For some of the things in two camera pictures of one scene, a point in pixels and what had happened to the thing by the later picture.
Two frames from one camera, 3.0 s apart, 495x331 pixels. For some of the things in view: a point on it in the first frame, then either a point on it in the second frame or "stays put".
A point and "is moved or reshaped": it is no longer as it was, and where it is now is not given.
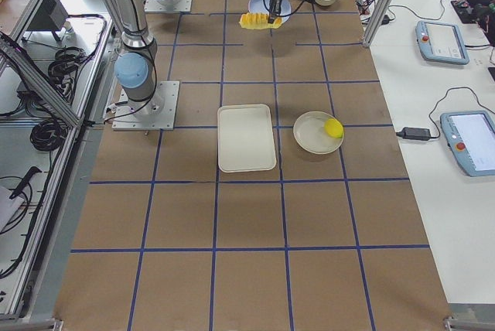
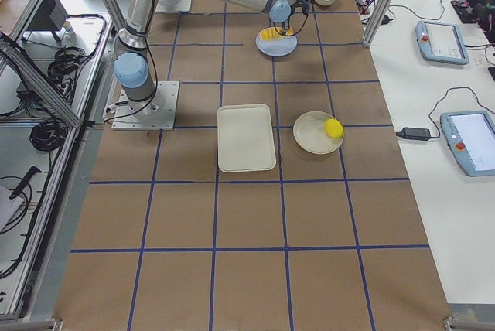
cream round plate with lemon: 309,134 stays put
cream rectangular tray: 246,141 stays put
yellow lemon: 335,128 stays put
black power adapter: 414,133 stays put
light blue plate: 260,3 is moved or reshaped
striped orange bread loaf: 258,22 -> 274,33
